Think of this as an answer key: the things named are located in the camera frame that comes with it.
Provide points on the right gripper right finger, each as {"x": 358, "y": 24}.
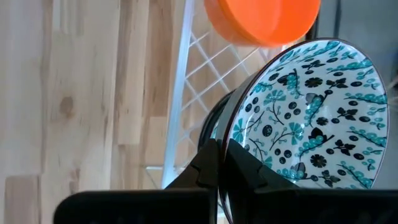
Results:
{"x": 242, "y": 174}

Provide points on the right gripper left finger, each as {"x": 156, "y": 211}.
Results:
{"x": 202, "y": 171}

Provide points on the orange plastic mini bowl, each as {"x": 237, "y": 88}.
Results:
{"x": 214, "y": 15}
{"x": 273, "y": 18}

